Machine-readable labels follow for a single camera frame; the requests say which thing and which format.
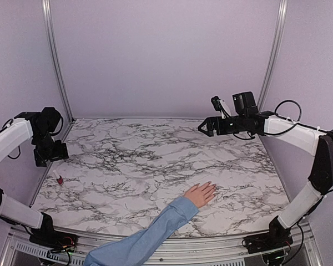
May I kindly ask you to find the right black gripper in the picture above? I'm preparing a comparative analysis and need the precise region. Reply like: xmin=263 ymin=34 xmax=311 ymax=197
xmin=198 ymin=114 xmax=247 ymax=137

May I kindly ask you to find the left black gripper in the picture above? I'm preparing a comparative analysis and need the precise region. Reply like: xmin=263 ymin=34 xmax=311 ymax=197
xmin=33 ymin=130 xmax=68 ymax=167

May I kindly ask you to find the red nail polish bottle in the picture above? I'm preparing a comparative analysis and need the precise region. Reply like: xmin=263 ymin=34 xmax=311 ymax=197
xmin=53 ymin=170 xmax=64 ymax=186

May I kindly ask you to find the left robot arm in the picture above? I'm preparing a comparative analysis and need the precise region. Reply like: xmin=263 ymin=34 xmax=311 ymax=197
xmin=0 ymin=107 xmax=69 ymax=247

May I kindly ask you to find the blue sleeved forearm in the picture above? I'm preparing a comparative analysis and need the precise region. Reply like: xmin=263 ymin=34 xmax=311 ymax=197
xmin=84 ymin=197 xmax=199 ymax=265

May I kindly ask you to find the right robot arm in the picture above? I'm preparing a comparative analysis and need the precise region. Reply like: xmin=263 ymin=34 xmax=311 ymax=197
xmin=198 ymin=91 xmax=333 ymax=248

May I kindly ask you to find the mannequin hand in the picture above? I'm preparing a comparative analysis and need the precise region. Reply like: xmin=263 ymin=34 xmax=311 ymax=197
xmin=183 ymin=181 xmax=216 ymax=208

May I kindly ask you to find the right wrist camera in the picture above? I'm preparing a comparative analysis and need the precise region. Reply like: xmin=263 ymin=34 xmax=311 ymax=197
xmin=211 ymin=96 xmax=231 ymax=119

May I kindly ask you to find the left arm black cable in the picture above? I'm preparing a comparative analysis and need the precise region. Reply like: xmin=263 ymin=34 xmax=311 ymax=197
xmin=5 ymin=144 xmax=22 ymax=160

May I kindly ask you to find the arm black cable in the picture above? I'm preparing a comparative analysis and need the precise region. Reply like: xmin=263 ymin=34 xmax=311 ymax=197
xmin=274 ymin=100 xmax=305 ymax=131
xmin=5 ymin=144 xmax=22 ymax=160

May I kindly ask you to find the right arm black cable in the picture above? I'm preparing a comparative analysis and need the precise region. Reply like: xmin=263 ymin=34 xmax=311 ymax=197
xmin=274 ymin=100 xmax=305 ymax=131

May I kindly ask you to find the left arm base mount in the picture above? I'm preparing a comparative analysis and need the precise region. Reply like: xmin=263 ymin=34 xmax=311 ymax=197
xmin=29 ymin=232 xmax=78 ymax=253

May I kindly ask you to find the front aluminium rail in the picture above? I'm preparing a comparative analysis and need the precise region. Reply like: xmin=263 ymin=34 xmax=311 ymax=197
xmin=0 ymin=222 xmax=323 ymax=265

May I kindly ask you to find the right aluminium frame post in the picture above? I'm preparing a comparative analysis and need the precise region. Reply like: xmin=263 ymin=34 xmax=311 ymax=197
xmin=258 ymin=0 xmax=288 ymax=110

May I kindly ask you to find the aluminium frame post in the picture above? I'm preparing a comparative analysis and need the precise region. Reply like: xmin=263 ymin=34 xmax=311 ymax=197
xmin=42 ymin=0 xmax=74 ymax=124
xmin=258 ymin=0 xmax=288 ymax=110

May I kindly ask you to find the left aluminium frame post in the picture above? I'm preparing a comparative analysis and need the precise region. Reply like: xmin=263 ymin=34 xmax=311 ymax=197
xmin=42 ymin=0 xmax=74 ymax=124

